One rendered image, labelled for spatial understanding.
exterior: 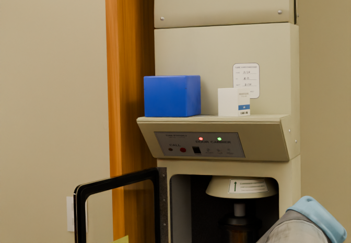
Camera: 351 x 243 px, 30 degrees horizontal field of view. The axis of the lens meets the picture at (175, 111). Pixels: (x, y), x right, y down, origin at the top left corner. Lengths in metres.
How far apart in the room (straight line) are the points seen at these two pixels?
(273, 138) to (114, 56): 0.40
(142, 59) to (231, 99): 0.30
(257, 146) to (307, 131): 0.49
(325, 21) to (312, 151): 0.37
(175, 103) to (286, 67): 0.26
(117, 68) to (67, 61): 0.67
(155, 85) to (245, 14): 0.26
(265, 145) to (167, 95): 0.23
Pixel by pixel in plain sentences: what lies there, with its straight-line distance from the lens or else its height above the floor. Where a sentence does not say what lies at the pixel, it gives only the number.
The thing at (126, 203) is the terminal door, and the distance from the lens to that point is 1.43.
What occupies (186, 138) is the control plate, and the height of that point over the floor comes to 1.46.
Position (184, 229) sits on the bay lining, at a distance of 1.65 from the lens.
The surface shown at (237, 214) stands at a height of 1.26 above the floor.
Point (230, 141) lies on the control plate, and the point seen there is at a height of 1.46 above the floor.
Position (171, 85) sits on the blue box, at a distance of 1.41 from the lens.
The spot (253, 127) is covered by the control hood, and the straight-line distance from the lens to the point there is 1.37.
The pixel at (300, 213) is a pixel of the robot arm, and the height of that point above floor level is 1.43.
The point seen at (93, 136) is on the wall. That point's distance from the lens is 2.11.
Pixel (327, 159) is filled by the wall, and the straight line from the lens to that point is 1.89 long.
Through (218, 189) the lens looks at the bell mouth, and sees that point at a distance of 1.54.
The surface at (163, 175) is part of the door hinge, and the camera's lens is 1.55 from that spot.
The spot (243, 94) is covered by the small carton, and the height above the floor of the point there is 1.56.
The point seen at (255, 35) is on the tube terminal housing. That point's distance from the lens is 1.47.
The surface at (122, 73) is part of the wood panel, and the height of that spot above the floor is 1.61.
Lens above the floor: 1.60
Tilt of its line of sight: 3 degrees down
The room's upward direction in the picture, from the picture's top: 1 degrees counter-clockwise
